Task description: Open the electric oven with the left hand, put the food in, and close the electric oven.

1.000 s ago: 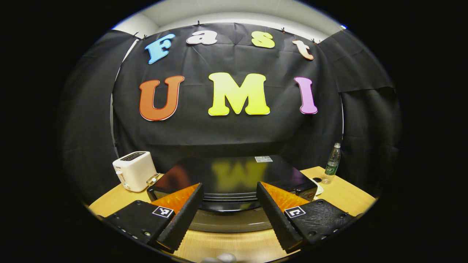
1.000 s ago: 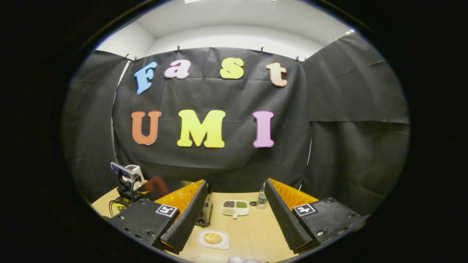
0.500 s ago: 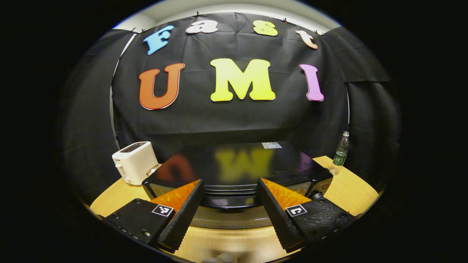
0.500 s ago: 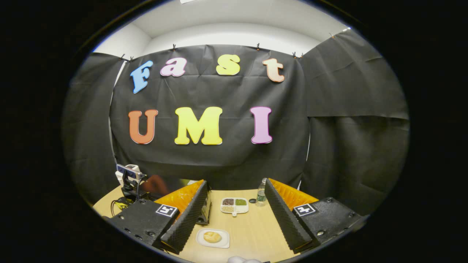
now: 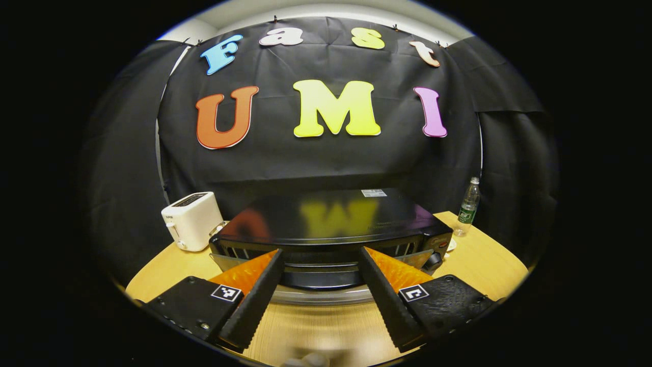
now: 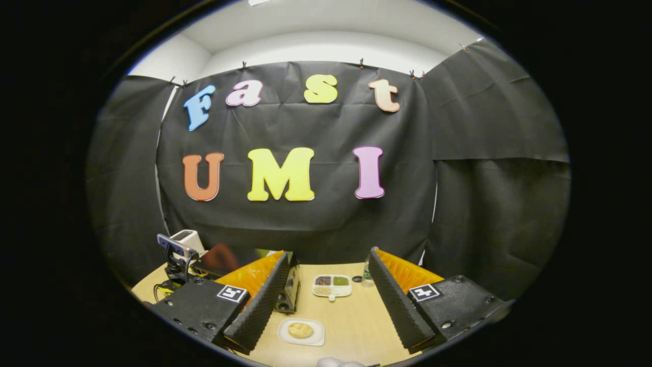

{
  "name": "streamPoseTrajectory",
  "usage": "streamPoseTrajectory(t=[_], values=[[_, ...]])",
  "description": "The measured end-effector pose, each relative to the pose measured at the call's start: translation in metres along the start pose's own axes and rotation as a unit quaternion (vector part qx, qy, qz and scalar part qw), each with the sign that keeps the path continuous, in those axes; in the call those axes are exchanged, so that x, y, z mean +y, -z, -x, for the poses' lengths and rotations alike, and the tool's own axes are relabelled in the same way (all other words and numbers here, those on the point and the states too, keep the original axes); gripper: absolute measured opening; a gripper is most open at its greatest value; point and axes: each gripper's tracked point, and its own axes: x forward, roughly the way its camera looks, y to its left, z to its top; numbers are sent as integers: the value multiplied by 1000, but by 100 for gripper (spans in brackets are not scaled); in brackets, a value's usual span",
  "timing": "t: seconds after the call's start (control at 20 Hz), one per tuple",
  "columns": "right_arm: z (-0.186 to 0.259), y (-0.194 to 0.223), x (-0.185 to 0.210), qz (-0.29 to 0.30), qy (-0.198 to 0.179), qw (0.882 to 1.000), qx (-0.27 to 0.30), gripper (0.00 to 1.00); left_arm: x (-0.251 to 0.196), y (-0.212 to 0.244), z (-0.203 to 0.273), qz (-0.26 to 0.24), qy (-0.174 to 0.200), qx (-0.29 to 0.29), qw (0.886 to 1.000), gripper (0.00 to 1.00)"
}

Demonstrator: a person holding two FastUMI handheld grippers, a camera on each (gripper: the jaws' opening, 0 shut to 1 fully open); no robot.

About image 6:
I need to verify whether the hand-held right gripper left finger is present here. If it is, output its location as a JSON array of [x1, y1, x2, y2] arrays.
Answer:
[[149, 251, 290, 356]]

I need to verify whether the dark brown box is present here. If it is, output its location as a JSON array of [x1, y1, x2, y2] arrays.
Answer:
[[206, 244, 240, 273]]

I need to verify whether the black electric oven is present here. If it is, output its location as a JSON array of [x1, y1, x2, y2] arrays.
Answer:
[[193, 244, 302, 314]]

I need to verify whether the white rounded object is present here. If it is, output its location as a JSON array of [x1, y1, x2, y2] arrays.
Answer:
[[316, 357, 365, 367]]

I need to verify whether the black backdrop cloth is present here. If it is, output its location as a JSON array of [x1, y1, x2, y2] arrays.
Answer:
[[87, 38, 571, 301]]

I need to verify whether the white divided grain dish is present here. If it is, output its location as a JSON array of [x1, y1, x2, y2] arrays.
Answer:
[[312, 274, 352, 302]]

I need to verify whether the white square plate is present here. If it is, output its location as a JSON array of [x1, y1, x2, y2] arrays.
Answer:
[[278, 318, 325, 347]]

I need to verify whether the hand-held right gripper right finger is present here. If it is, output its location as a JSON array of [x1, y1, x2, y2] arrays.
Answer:
[[368, 248, 510, 355]]

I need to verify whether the white toaster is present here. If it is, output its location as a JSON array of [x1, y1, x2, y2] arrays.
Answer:
[[171, 229, 206, 255]]

